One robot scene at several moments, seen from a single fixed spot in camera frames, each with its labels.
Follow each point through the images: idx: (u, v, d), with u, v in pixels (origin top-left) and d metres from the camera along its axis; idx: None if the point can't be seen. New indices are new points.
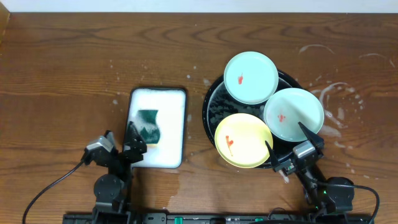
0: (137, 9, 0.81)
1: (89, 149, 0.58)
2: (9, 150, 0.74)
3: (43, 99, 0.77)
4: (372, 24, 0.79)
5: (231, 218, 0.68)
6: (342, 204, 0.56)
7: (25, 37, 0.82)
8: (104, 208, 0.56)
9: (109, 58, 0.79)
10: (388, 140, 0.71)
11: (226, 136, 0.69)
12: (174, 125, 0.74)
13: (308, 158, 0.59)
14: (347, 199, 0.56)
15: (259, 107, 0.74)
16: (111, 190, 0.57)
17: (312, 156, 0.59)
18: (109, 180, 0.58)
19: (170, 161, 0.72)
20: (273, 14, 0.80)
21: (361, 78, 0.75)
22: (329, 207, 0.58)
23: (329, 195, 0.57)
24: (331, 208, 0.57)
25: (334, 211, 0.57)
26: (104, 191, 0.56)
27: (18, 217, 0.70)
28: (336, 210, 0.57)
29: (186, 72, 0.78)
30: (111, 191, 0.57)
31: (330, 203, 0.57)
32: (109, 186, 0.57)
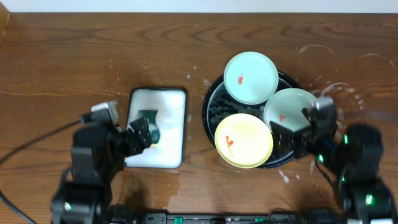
0: (137, 9, 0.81)
1: (94, 110, 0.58)
2: (9, 151, 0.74)
3: (43, 99, 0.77)
4: (372, 24, 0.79)
5: (231, 218, 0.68)
6: (370, 146, 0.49)
7: (25, 37, 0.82)
8: (79, 155, 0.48)
9: (110, 58, 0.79)
10: (388, 140, 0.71)
11: (226, 136, 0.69)
12: (174, 125, 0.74)
13: (327, 109, 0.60)
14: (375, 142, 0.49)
15: (259, 107, 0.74)
16: (93, 135, 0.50)
17: (333, 111, 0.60)
18: (94, 126, 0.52)
19: (170, 161, 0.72)
20: (274, 14, 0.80)
21: (361, 78, 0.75)
22: (357, 161, 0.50)
23: (353, 137, 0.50)
24: (357, 157, 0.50)
25: (361, 157, 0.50)
26: (87, 134, 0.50)
27: (18, 217, 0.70)
28: (361, 156, 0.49)
29: (186, 72, 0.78)
30: (94, 136, 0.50)
31: (354, 154, 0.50)
32: (93, 132, 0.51)
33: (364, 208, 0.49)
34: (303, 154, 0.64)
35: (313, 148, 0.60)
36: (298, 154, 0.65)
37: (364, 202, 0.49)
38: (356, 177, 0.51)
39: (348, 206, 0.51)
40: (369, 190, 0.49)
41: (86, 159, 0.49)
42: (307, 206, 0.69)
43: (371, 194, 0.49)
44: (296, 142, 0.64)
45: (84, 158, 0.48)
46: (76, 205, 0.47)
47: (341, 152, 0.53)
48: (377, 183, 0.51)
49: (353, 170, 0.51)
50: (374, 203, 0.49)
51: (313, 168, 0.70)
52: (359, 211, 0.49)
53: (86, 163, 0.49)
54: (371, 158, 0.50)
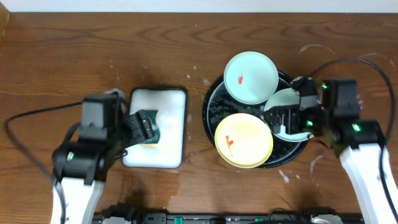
0: (137, 9, 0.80)
1: None
2: (9, 151, 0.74)
3: (43, 99, 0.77)
4: (372, 24, 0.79)
5: (231, 218, 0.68)
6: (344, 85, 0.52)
7: (25, 37, 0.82)
8: (90, 106, 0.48)
9: (109, 58, 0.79)
10: (387, 140, 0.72)
11: (226, 136, 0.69)
12: (174, 125, 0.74)
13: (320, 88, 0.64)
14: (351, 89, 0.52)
15: (258, 107, 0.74)
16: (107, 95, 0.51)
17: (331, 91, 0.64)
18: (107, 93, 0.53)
19: (170, 161, 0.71)
20: (274, 14, 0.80)
21: (361, 78, 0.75)
22: (340, 99, 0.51)
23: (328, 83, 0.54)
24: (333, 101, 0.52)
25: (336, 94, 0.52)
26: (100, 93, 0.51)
27: (18, 217, 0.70)
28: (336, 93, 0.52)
29: (186, 72, 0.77)
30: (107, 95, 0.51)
31: (335, 98, 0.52)
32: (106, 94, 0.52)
33: (353, 135, 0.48)
34: (294, 126, 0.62)
35: (305, 114, 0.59)
36: (289, 128, 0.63)
37: (351, 128, 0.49)
38: (342, 114, 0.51)
39: (338, 139, 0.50)
40: (353, 121, 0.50)
41: (92, 112, 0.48)
42: (307, 206, 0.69)
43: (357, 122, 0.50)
44: (285, 116, 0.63)
45: (96, 111, 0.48)
46: (79, 151, 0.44)
47: (325, 102, 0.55)
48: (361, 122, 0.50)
49: (340, 107, 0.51)
50: (362, 130, 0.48)
51: (313, 168, 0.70)
52: (347, 135, 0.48)
53: (92, 116, 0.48)
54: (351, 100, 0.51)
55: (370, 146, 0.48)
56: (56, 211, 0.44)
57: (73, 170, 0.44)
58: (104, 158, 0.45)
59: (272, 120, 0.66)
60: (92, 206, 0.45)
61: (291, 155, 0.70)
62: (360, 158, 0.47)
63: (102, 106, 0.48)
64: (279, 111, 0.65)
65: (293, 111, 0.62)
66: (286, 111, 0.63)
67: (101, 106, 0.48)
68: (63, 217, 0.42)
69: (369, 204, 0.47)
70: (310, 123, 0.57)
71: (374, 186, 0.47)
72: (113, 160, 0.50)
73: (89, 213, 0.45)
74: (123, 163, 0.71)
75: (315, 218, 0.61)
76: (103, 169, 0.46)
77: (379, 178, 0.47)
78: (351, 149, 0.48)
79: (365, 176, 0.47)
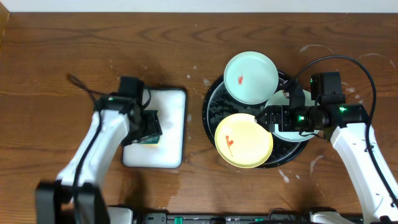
0: (137, 9, 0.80)
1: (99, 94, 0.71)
2: (9, 151, 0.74)
3: (43, 99, 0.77)
4: (372, 23, 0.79)
5: (231, 218, 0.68)
6: (331, 73, 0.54)
7: (25, 37, 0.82)
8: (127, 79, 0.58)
9: (110, 58, 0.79)
10: (387, 140, 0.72)
11: (226, 136, 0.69)
12: (174, 125, 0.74)
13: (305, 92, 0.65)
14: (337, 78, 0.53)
15: (258, 107, 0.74)
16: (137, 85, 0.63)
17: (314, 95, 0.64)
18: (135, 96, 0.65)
19: (170, 161, 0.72)
20: (274, 14, 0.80)
21: (362, 78, 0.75)
22: (326, 89, 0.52)
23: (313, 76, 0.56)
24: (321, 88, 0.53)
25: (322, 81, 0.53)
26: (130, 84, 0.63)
27: (18, 217, 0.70)
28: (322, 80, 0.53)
29: (186, 72, 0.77)
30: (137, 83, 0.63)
31: (321, 86, 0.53)
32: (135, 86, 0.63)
33: (339, 115, 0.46)
34: (286, 124, 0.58)
35: (295, 112, 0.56)
36: (282, 126, 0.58)
37: (337, 109, 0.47)
38: (330, 101, 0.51)
39: (326, 122, 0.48)
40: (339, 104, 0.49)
41: (130, 81, 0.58)
42: (307, 206, 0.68)
43: (343, 105, 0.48)
44: (275, 114, 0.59)
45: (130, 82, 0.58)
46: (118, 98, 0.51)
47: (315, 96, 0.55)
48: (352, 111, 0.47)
49: (326, 95, 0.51)
50: (347, 110, 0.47)
51: (313, 168, 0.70)
52: (334, 114, 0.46)
53: (128, 85, 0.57)
54: (337, 88, 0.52)
55: (357, 124, 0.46)
56: (92, 126, 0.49)
57: (112, 107, 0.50)
58: (134, 112, 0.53)
59: (264, 119, 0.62)
60: (119, 134, 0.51)
61: (291, 155, 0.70)
62: (347, 134, 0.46)
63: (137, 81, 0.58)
64: (268, 110, 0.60)
65: (285, 108, 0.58)
66: (277, 109, 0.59)
67: (137, 80, 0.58)
68: (100, 126, 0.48)
69: (364, 186, 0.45)
70: (301, 118, 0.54)
71: (365, 163, 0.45)
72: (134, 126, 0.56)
73: (117, 135, 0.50)
74: (122, 163, 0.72)
75: (314, 214, 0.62)
76: (130, 121, 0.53)
77: (366, 150, 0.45)
78: (337, 126, 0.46)
79: (354, 152, 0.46)
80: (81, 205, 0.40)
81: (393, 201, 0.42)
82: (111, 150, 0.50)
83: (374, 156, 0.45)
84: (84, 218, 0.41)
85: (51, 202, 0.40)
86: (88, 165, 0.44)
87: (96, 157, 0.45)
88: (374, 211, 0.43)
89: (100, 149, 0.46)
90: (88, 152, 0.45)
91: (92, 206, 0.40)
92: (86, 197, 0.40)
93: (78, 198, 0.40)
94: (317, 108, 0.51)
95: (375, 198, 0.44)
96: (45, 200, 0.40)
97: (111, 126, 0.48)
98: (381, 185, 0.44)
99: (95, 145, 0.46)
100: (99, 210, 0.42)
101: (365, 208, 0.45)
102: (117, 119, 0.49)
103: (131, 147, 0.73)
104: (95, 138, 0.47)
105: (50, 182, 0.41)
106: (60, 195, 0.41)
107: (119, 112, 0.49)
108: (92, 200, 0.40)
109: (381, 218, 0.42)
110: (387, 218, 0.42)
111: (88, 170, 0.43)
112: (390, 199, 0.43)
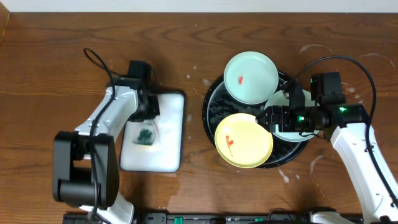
0: (137, 9, 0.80)
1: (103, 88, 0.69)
2: (9, 151, 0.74)
3: (43, 98, 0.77)
4: (372, 23, 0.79)
5: (231, 218, 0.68)
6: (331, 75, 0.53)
7: (25, 37, 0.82)
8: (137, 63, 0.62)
9: (110, 58, 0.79)
10: (388, 140, 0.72)
11: (226, 136, 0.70)
12: (173, 128, 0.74)
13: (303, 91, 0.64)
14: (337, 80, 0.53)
15: (259, 107, 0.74)
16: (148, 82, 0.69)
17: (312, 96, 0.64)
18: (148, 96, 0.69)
19: (168, 165, 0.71)
20: (274, 14, 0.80)
21: (361, 78, 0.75)
22: (326, 89, 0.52)
23: (313, 77, 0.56)
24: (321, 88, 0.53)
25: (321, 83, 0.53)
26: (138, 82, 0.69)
27: (18, 217, 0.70)
28: (322, 83, 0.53)
29: (186, 72, 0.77)
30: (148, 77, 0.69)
31: (322, 87, 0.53)
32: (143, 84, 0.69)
33: (340, 115, 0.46)
34: (287, 124, 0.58)
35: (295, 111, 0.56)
36: (282, 126, 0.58)
37: (337, 109, 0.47)
38: (330, 102, 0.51)
39: (326, 122, 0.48)
40: (339, 104, 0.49)
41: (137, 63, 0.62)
42: (307, 206, 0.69)
43: (344, 105, 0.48)
44: (274, 114, 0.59)
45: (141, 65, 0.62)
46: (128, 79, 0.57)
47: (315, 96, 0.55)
48: (354, 111, 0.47)
49: (326, 96, 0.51)
50: (348, 110, 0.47)
51: (313, 168, 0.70)
52: (333, 114, 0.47)
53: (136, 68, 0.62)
54: (337, 91, 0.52)
55: (357, 124, 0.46)
56: (106, 97, 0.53)
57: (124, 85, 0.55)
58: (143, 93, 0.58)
59: (264, 120, 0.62)
60: (130, 106, 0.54)
61: (291, 155, 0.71)
62: (347, 134, 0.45)
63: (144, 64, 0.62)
64: (269, 111, 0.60)
65: (285, 109, 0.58)
66: (277, 109, 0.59)
67: (144, 63, 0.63)
68: (114, 94, 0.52)
69: (364, 185, 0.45)
70: (301, 118, 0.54)
71: (365, 162, 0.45)
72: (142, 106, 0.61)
73: (129, 106, 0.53)
74: (120, 167, 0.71)
75: (314, 214, 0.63)
76: (139, 100, 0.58)
77: (367, 151, 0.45)
78: (337, 127, 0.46)
79: (354, 151, 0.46)
80: (96, 154, 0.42)
81: (393, 201, 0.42)
82: (124, 120, 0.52)
83: (375, 156, 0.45)
84: (99, 169, 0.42)
85: (68, 150, 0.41)
86: (104, 121, 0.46)
87: (111, 115, 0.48)
88: (374, 211, 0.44)
89: (114, 110, 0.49)
90: (104, 112, 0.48)
91: (107, 154, 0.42)
92: (101, 145, 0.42)
93: (94, 145, 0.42)
94: (316, 108, 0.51)
95: (375, 198, 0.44)
96: (61, 149, 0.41)
97: (123, 97, 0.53)
98: (380, 185, 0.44)
99: (109, 109, 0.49)
100: (114, 163, 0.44)
101: (365, 209, 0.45)
102: (129, 91, 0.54)
103: (129, 152, 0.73)
104: (109, 104, 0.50)
105: (67, 132, 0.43)
106: (76, 144, 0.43)
107: (130, 88, 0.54)
108: (107, 147, 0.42)
109: (381, 218, 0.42)
110: (387, 219, 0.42)
111: (103, 125, 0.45)
112: (390, 197, 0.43)
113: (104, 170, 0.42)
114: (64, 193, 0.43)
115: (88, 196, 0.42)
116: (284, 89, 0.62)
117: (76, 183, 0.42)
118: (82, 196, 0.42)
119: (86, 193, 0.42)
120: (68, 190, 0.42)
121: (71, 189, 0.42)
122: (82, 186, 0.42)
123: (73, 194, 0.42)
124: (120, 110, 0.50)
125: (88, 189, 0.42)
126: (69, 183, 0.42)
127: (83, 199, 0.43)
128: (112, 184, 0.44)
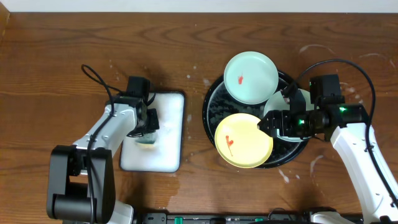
0: (137, 9, 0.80)
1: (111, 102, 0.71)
2: (9, 151, 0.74)
3: (43, 98, 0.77)
4: (372, 23, 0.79)
5: (231, 218, 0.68)
6: (329, 77, 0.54)
7: (25, 37, 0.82)
8: (135, 80, 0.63)
9: (110, 58, 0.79)
10: (388, 140, 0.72)
11: (226, 136, 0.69)
12: (173, 128, 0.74)
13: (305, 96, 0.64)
14: (335, 83, 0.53)
15: (259, 107, 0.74)
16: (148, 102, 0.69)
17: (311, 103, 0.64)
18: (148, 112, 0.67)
19: (168, 164, 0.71)
20: (274, 14, 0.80)
21: (361, 78, 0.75)
22: (326, 91, 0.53)
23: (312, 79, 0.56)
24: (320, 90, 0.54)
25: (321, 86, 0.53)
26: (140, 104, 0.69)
27: (18, 217, 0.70)
28: (321, 86, 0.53)
29: (186, 72, 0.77)
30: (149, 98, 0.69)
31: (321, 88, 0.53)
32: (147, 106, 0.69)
33: (340, 115, 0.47)
34: (288, 128, 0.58)
35: (295, 117, 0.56)
36: (282, 130, 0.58)
37: (337, 109, 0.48)
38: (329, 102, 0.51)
39: (326, 122, 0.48)
40: (339, 104, 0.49)
41: (137, 79, 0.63)
42: (307, 206, 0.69)
43: (343, 105, 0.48)
44: (275, 119, 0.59)
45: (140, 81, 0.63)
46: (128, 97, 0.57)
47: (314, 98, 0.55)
48: (354, 111, 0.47)
49: (326, 97, 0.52)
50: (347, 110, 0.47)
51: (313, 168, 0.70)
52: (334, 114, 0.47)
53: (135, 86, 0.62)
54: (336, 93, 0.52)
55: (357, 124, 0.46)
56: (104, 114, 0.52)
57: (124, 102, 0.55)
58: (142, 111, 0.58)
59: (266, 124, 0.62)
60: (129, 123, 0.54)
61: (291, 155, 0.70)
62: (347, 134, 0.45)
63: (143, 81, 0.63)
64: (270, 115, 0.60)
65: (285, 113, 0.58)
66: (277, 113, 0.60)
67: (143, 79, 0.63)
68: (113, 111, 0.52)
69: (364, 185, 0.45)
70: (302, 121, 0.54)
71: (365, 163, 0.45)
72: (141, 122, 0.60)
73: (127, 124, 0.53)
74: (120, 167, 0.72)
75: (314, 214, 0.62)
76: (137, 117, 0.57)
77: (366, 151, 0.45)
78: (337, 126, 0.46)
79: (354, 150, 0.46)
80: (93, 169, 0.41)
81: (393, 201, 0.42)
82: (122, 135, 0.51)
83: (375, 156, 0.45)
84: (96, 185, 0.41)
85: (65, 165, 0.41)
86: (102, 136, 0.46)
87: (109, 130, 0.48)
88: (374, 211, 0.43)
89: (113, 126, 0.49)
90: (102, 128, 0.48)
91: (104, 168, 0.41)
92: (99, 160, 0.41)
93: (91, 160, 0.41)
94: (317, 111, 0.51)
95: (375, 198, 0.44)
96: (58, 163, 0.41)
97: (122, 114, 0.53)
98: (381, 185, 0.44)
99: (107, 124, 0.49)
100: (110, 180, 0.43)
101: (365, 209, 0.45)
102: (127, 109, 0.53)
103: (129, 152, 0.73)
104: (108, 120, 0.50)
105: (65, 146, 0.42)
106: (73, 158, 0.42)
107: (130, 106, 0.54)
108: (104, 162, 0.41)
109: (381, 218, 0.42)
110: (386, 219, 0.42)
111: (101, 140, 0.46)
112: (390, 198, 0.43)
113: (101, 186, 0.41)
114: (58, 210, 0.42)
115: (84, 213, 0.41)
116: (284, 94, 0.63)
117: (72, 199, 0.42)
118: (77, 213, 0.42)
119: (81, 210, 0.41)
120: (63, 205, 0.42)
121: (66, 205, 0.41)
122: (78, 202, 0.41)
123: (67, 210, 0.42)
124: (119, 126, 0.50)
125: (84, 205, 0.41)
126: (64, 199, 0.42)
127: (78, 216, 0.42)
128: (108, 200, 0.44)
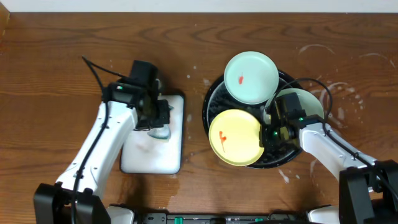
0: (137, 9, 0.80)
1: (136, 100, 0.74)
2: (9, 151, 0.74)
3: (43, 98, 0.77)
4: (372, 23, 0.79)
5: (231, 218, 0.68)
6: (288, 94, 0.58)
7: (25, 37, 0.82)
8: (139, 66, 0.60)
9: (110, 58, 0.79)
10: (388, 140, 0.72)
11: (219, 131, 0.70)
12: (173, 130, 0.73)
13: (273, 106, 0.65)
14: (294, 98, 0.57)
15: (259, 107, 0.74)
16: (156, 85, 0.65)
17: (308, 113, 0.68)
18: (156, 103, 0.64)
19: (168, 166, 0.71)
20: (274, 14, 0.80)
21: (361, 78, 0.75)
22: (288, 107, 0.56)
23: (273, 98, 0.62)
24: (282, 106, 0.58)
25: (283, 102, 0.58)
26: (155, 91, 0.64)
27: (18, 217, 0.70)
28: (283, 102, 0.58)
29: (186, 72, 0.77)
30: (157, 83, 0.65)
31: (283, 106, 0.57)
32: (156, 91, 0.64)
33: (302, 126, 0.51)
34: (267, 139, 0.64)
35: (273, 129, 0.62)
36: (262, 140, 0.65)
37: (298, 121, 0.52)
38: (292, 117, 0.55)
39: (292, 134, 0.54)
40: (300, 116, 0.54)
41: (142, 68, 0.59)
42: (307, 206, 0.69)
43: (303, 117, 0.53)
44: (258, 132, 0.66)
45: (145, 68, 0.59)
46: (128, 88, 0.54)
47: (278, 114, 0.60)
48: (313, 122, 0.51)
49: (288, 113, 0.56)
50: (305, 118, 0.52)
51: (313, 168, 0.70)
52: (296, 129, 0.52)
53: (139, 73, 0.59)
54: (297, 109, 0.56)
55: (316, 124, 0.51)
56: (97, 120, 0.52)
57: (122, 98, 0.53)
58: (144, 102, 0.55)
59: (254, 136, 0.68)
60: (125, 130, 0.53)
61: (291, 155, 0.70)
62: (309, 132, 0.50)
63: (148, 67, 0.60)
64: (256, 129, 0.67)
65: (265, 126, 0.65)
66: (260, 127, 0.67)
67: (148, 66, 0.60)
68: (106, 122, 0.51)
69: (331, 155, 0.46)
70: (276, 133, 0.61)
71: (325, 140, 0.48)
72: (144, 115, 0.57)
73: (121, 133, 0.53)
74: (119, 167, 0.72)
75: (311, 211, 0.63)
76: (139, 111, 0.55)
77: (326, 135, 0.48)
78: (300, 129, 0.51)
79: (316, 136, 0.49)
80: (78, 213, 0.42)
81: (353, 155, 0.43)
82: (115, 150, 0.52)
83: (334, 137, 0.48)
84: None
85: (50, 206, 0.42)
86: (90, 168, 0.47)
87: (99, 158, 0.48)
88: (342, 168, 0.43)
89: (104, 150, 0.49)
90: (89, 155, 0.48)
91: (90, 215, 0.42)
92: (84, 206, 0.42)
93: (78, 206, 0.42)
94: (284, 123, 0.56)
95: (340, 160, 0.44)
96: (44, 204, 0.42)
97: (117, 123, 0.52)
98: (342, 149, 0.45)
99: (97, 146, 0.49)
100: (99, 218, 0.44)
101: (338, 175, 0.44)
102: (123, 115, 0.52)
103: (127, 152, 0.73)
104: (100, 136, 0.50)
105: (50, 186, 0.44)
106: (60, 196, 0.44)
107: (127, 106, 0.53)
108: (89, 210, 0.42)
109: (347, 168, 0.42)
110: (352, 168, 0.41)
111: (89, 173, 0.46)
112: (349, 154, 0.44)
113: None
114: None
115: None
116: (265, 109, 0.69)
117: None
118: None
119: None
120: None
121: None
122: None
123: None
124: (111, 146, 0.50)
125: None
126: None
127: None
128: None
